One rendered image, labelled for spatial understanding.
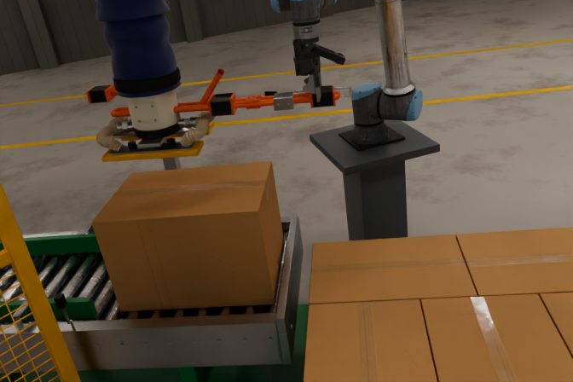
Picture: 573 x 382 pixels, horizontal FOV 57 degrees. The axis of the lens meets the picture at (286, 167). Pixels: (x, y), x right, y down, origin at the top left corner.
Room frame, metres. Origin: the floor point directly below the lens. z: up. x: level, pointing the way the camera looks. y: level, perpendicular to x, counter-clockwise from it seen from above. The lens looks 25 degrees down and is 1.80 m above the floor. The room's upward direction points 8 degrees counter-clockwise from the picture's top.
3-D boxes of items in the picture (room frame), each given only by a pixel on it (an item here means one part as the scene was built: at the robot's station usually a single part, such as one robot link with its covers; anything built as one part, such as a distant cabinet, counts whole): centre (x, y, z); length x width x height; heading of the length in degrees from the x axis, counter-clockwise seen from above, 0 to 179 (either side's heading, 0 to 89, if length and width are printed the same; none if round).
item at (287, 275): (1.73, 0.04, 0.58); 0.70 x 0.03 x 0.06; 172
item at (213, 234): (1.78, 0.38, 0.75); 0.60 x 0.40 x 0.40; 82
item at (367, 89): (2.48, -0.45, 0.95); 0.17 x 0.15 x 0.18; 56
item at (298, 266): (1.73, 0.04, 0.47); 0.70 x 0.03 x 0.15; 172
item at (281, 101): (1.74, -0.02, 1.25); 0.07 x 0.07 x 0.04; 83
